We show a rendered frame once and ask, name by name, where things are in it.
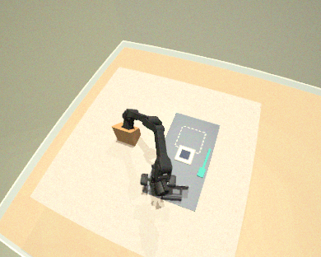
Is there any white square tile with dark blue centre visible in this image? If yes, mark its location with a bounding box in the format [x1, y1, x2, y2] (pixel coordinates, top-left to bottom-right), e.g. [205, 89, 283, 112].
[175, 145, 196, 165]

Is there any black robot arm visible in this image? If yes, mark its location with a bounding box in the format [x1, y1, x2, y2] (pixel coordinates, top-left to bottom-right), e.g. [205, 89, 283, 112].
[121, 108, 173, 196]

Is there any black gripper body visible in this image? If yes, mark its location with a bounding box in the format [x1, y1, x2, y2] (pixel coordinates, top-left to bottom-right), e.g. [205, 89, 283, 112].
[140, 173, 176, 188]

